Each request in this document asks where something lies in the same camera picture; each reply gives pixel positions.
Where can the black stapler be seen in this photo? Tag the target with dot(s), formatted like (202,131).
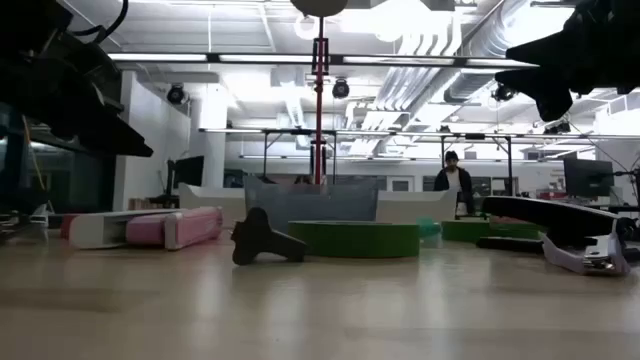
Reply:
(550,212)

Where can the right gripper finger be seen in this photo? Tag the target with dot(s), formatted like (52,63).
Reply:
(555,49)
(547,87)

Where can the colourful storage shelf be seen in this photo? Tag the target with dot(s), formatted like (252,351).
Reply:
(550,194)

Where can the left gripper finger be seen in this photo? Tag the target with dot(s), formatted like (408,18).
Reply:
(100,135)
(95,80)

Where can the grey translucent plastic bin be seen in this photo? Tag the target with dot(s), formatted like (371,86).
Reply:
(310,200)

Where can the black workstation frame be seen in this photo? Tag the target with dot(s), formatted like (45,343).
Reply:
(300,132)
(475,136)

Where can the black computer monitor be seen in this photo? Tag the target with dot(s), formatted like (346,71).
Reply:
(189,171)
(587,177)

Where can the person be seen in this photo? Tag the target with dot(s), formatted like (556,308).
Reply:
(454,182)

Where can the black staple remover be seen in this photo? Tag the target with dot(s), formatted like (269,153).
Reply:
(260,240)

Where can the black hanging spotlight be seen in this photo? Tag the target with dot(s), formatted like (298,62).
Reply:
(340,88)
(502,92)
(176,94)

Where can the lilac staple remover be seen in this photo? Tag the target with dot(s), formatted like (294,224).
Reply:
(585,260)

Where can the pink and white stapler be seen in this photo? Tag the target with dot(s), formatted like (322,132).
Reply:
(192,227)

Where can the white plastic bin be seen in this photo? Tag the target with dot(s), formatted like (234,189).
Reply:
(415,205)
(210,200)

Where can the teal staple remover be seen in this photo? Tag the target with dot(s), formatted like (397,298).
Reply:
(429,227)

